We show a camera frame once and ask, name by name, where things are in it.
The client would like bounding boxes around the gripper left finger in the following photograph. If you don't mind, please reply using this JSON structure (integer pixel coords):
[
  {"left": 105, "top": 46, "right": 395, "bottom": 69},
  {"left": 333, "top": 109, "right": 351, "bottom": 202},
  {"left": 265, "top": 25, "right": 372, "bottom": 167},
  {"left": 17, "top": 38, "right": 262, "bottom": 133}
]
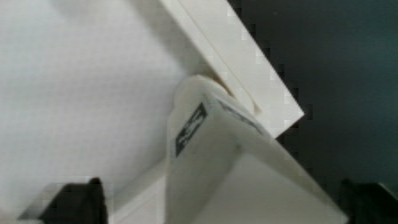
[{"left": 18, "top": 177, "right": 109, "bottom": 224}]

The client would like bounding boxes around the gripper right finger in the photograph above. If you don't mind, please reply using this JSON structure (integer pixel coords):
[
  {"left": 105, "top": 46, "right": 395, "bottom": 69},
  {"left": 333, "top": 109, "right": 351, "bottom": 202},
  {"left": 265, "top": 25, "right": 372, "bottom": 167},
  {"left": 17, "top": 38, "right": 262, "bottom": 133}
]
[{"left": 338, "top": 179, "right": 398, "bottom": 224}]

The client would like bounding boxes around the white desk top tray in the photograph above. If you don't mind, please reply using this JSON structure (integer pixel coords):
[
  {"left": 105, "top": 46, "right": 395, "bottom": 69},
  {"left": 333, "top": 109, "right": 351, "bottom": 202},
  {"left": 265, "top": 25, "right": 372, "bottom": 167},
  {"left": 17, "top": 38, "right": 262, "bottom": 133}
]
[{"left": 0, "top": 0, "right": 304, "bottom": 224}]

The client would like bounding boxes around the white leg with marker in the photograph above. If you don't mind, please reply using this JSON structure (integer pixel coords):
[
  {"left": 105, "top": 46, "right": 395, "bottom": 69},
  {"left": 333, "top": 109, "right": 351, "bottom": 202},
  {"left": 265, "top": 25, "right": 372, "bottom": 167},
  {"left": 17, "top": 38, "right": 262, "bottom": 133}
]
[{"left": 166, "top": 76, "right": 349, "bottom": 224}]

